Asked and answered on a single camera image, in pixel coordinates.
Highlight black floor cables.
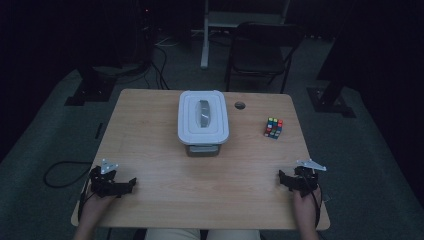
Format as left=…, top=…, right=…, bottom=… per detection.
left=146, top=43, right=171, bottom=91

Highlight right hand-held gripper cable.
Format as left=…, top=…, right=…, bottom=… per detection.
left=308, top=186, right=324, bottom=232

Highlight multicoloured puzzle cube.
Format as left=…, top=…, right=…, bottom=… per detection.
left=263, top=116, right=284, bottom=140

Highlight transparent grey storage container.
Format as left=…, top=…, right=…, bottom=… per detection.
left=184, top=143, right=221, bottom=158

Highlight white metal desk frame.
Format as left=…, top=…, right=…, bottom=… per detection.
left=199, top=0, right=291, bottom=70

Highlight person's left hand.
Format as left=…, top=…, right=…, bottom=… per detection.
left=79, top=193, right=116, bottom=222

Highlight hand-held gripper cable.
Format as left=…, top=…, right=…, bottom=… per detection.
left=308, top=186, right=324, bottom=232
left=77, top=169, right=96, bottom=222

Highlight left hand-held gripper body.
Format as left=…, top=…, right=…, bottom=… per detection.
left=89, top=158, right=126, bottom=198

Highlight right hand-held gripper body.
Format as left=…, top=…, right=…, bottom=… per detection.
left=292, top=159, right=327, bottom=198

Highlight person's right hand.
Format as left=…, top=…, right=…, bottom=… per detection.
left=293, top=186, right=323, bottom=222

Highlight left hand-held gripper cable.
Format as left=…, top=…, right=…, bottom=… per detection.
left=77, top=169, right=96, bottom=222

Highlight white container lid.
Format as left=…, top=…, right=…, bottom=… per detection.
left=177, top=89, right=230, bottom=146

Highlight black stand base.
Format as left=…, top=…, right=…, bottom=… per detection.
left=306, top=76, right=357, bottom=118
left=64, top=64, right=118, bottom=107

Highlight black folding chair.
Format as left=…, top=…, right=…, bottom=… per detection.
left=224, top=21, right=306, bottom=94

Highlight black looped floor cable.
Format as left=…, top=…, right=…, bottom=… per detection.
left=43, top=160, right=94, bottom=189

